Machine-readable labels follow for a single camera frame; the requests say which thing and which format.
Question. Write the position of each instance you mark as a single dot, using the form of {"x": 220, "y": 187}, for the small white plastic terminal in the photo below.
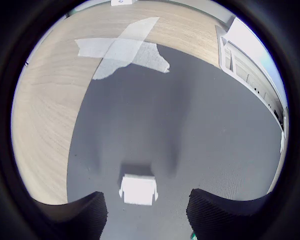
{"x": 138, "y": 191}

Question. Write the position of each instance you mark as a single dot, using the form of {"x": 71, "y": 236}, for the dark grey mat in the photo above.
{"x": 165, "y": 125}

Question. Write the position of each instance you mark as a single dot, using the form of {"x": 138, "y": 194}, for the white tape strip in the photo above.
{"x": 137, "y": 32}

